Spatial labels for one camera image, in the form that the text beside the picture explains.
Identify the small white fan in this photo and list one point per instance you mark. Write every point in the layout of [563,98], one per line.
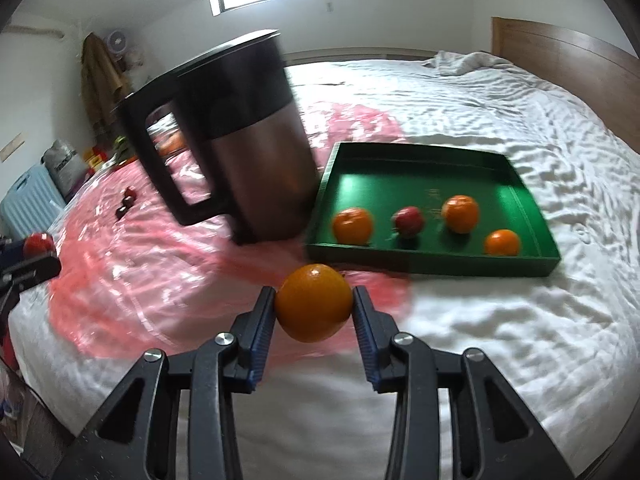
[116,41]

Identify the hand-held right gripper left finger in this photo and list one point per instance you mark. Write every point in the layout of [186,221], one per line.
[260,340]

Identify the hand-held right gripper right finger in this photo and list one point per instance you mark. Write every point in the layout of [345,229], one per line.
[367,345]

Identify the pink plastic sheet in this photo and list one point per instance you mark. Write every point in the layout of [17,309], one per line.
[150,270]

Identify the dark cherry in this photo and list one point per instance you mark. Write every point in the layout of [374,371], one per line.
[120,212]

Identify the crumpled white cloth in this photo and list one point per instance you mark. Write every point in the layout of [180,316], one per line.
[470,62]

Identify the light blue suitcase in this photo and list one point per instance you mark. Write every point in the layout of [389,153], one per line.
[30,200]

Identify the beige wall pipe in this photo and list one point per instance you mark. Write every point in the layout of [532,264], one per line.
[30,31]

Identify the red plum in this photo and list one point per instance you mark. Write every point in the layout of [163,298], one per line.
[130,192]
[409,221]
[37,245]

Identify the large orange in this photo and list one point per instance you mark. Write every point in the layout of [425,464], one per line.
[460,213]

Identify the brown coat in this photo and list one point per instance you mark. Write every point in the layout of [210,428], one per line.
[100,80]

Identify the wall switch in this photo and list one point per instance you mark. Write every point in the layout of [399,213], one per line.
[10,147]

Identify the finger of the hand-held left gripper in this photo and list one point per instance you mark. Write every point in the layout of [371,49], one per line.
[10,250]
[35,269]

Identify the white radiator cover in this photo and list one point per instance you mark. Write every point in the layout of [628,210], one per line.
[350,55]

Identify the grey printed bag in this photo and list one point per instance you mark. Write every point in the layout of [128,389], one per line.
[62,165]

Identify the green tray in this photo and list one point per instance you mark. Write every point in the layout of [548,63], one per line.
[400,180]

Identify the yellow red snack bag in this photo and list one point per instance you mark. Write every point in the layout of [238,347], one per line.
[95,157]

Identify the wooden headboard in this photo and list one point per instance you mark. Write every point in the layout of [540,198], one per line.
[550,50]

